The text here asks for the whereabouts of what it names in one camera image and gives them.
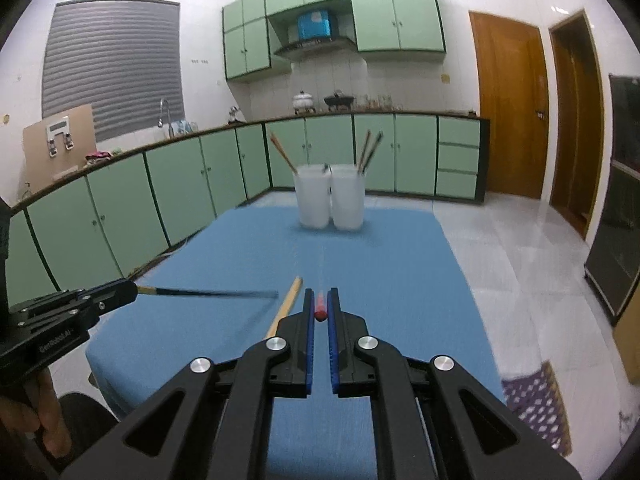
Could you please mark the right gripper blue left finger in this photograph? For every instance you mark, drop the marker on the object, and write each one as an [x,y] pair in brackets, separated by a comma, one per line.
[309,338]

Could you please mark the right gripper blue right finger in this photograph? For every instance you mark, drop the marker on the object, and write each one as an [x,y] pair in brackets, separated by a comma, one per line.
[334,316]

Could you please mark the light wooden chopstick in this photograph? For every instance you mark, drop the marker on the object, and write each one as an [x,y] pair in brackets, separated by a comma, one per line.
[320,308]

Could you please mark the black chopstick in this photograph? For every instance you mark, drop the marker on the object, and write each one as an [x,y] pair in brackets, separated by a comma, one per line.
[178,292]

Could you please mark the red patterned chopstick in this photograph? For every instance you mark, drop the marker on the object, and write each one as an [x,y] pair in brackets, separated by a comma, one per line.
[363,151]

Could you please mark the red-tipped wooden chopstick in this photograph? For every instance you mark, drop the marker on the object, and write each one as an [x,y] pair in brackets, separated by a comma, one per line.
[282,152]

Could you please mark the person's left hand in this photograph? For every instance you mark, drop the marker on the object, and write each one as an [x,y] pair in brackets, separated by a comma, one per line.
[45,413]

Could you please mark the white twin utensil holder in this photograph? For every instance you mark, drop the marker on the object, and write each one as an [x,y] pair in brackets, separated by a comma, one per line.
[335,198]

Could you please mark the green lower cabinets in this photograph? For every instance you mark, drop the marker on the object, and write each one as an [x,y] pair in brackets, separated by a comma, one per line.
[110,220]

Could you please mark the green cabinets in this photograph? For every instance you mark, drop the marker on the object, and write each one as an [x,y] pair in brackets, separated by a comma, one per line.
[110,220]
[252,30]

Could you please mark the red cloth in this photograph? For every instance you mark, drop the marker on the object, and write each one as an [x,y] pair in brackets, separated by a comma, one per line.
[93,158]

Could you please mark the black wok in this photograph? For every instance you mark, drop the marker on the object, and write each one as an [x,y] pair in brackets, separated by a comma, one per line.
[339,102]

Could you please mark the white pot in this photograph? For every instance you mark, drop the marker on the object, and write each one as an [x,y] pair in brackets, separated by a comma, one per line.
[303,103]

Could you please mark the purple patterned cushion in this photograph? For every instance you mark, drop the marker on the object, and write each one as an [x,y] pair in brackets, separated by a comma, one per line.
[536,400]

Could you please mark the chrome faucet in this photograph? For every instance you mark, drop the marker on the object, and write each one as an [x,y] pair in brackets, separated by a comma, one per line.
[164,118]

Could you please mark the black range hood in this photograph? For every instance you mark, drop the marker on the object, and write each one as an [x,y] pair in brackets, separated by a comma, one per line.
[301,49]

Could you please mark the black glass cabinet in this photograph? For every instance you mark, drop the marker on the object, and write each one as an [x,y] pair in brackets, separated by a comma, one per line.
[612,266]

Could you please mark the blue box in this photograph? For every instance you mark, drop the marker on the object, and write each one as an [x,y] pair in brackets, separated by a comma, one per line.
[316,24]

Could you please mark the grey window blind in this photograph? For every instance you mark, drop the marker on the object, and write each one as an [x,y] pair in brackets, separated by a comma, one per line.
[119,56]

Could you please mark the closed wooden door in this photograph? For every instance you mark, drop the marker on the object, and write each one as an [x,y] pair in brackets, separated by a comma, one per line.
[514,97]

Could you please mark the cardboard box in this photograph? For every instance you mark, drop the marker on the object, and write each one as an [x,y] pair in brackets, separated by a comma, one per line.
[626,335]

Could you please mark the open wooden doorway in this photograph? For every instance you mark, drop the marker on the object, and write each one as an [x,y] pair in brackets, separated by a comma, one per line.
[579,150]

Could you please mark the green upper cabinets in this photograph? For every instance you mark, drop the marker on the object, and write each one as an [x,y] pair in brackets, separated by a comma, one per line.
[252,30]

